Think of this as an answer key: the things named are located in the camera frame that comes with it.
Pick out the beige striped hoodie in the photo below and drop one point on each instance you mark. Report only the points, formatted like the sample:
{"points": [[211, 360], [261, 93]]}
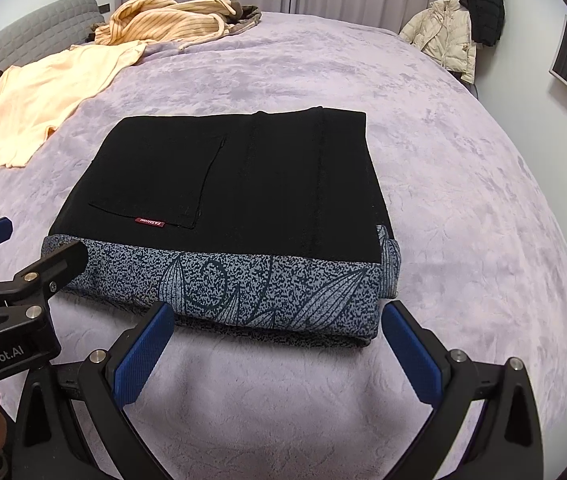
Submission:
{"points": [[163, 22]]}

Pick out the purple fleece blanket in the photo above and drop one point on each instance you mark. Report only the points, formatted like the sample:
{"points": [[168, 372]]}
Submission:
{"points": [[438, 185]]}

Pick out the grey-brown garment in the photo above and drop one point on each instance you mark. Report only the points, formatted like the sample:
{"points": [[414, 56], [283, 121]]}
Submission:
{"points": [[248, 16]]}

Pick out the grey quilted headboard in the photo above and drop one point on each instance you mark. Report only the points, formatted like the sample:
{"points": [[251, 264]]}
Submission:
{"points": [[28, 27]]}

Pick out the cream puffer jacket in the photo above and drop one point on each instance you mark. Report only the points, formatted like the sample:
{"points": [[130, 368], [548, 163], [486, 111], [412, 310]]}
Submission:
{"points": [[443, 35]]}

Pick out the orange t-shirt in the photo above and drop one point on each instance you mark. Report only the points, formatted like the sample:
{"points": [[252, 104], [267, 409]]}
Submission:
{"points": [[43, 95]]}

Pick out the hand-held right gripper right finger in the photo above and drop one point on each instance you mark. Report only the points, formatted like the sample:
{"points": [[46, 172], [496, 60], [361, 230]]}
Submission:
{"points": [[411, 355]]}

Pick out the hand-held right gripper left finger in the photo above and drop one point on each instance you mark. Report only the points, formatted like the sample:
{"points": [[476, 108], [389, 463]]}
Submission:
{"points": [[144, 355]]}

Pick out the black pants with patterned lining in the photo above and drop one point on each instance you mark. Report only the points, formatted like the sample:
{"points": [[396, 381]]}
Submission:
{"points": [[263, 195]]}

